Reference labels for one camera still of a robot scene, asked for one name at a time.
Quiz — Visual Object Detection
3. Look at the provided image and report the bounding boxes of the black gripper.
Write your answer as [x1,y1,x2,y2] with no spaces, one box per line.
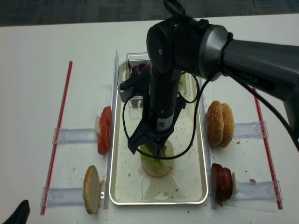
[128,68,185,158]

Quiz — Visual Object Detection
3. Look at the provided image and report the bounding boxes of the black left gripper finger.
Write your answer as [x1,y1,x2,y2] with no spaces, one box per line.
[3,200,30,224]

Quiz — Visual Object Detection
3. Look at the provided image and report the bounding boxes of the lettuce leaf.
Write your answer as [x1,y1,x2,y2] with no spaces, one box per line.
[139,143,168,173]

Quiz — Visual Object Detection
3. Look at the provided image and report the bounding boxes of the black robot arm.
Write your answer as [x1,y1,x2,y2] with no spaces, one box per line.
[0,17,299,224]

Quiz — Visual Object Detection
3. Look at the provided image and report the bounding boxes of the tomato slices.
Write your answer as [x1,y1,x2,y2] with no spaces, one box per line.
[98,106,112,155]

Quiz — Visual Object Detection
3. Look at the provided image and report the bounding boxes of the green lettuce in container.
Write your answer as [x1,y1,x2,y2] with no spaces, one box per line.
[178,75,185,93]

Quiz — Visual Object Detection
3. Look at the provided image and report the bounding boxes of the white pusher block tomato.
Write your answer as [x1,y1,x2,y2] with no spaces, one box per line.
[94,115,100,136]

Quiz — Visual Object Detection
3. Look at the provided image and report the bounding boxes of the meat patties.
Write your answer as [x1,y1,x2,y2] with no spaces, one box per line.
[212,163,233,206]

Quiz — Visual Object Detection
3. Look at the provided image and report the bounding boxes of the white pusher block meat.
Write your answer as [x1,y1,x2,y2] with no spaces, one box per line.
[231,172,240,198]

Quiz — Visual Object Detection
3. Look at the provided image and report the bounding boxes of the bottom bun slice on tray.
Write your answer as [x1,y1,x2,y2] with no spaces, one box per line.
[141,140,174,177]

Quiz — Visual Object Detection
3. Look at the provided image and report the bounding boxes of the silver metal tray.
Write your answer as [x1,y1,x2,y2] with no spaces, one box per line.
[109,62,208,205]

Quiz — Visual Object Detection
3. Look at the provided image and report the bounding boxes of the sesame bun front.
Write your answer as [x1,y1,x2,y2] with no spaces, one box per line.
[206,101,224,146]

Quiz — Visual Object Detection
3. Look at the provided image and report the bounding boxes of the sesame bun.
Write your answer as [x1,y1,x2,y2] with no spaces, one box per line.
[219,103,235,148]
[206,101,224,146]

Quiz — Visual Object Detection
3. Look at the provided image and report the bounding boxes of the sesame bun rear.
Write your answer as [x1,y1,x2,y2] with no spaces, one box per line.
[219,103,235,148]

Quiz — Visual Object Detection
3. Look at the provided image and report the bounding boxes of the right clear divider strip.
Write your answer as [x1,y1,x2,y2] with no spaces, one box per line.
[198,78,217,210]

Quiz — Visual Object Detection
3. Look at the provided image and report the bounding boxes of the standing bun half left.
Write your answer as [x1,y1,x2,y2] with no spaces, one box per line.
[83,165,100,215]

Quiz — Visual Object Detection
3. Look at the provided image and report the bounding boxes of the purple cabbage shreds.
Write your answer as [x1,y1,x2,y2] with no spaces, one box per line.
[128,61,150,77]

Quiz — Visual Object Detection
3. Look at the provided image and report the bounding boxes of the left red rod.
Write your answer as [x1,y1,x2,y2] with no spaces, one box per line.
[40,61,73,216]

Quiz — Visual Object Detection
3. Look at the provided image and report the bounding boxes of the red rod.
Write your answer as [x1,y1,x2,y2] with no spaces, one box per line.
[40,61,73,216]
[252,87,283,210]

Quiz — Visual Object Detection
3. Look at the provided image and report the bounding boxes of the clear plastic container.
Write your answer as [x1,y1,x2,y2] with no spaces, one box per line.
[126,52,190,108]

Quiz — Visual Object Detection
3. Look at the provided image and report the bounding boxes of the right red rod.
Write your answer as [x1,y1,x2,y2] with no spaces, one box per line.
[252,87,283,210]

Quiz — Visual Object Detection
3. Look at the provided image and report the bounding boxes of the lower left clear rail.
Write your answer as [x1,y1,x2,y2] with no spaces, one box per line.
[40,187,85,207]

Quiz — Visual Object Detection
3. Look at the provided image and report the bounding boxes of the clear rail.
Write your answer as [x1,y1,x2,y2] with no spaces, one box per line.
[52,128,98,144]
[230,181,283,201]
[233,121,268,139]
[40,187,85,207]

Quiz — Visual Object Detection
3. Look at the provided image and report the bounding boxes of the upper left clear rail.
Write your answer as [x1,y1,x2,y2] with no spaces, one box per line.
[52,128,98,144]

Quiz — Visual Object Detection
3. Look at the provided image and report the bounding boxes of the upper right clear rail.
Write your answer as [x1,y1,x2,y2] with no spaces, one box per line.
[233,121,268,139]

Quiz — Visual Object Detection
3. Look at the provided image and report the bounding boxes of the lower right clear rail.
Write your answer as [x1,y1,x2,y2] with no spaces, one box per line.
[230,181,283,201]

